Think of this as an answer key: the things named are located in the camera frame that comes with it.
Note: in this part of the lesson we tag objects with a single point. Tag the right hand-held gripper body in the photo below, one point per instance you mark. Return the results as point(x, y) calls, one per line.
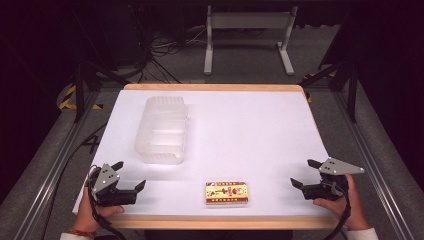
point(325, 191)

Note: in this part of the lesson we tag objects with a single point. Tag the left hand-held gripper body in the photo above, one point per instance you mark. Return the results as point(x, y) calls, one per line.
point(113, 196)

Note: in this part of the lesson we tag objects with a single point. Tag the translucent plastic container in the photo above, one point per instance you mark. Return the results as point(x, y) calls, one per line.
point(161, 133)

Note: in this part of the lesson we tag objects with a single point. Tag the yellow and red packet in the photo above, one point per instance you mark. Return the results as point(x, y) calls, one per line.
point(226, 192)

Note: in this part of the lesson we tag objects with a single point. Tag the person's right hand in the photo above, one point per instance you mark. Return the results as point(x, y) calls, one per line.
point(350, 210)

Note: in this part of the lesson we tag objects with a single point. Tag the person's left hand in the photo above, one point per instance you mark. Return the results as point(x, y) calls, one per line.
point(85, 216)

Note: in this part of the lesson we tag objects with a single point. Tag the yellow and black floor tape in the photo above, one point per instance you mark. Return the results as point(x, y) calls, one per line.
point(309, 97)
point(68, 98)

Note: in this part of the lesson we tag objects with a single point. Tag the white table sheet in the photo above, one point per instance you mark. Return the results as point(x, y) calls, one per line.
point(233, 133)

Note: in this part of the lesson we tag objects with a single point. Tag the black tripod stand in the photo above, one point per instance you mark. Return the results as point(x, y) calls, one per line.
point(80, 86)
point(351, 86)

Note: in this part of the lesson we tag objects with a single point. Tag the person's dark clothing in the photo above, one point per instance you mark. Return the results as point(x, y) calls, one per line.
point(218, 235)

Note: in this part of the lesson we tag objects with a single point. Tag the white metal stand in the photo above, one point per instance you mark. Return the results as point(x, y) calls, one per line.
point(248, 20)

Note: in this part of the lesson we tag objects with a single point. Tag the aluminium floor rail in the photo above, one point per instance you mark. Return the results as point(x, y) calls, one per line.
point(50, 180)
point(376, 173)

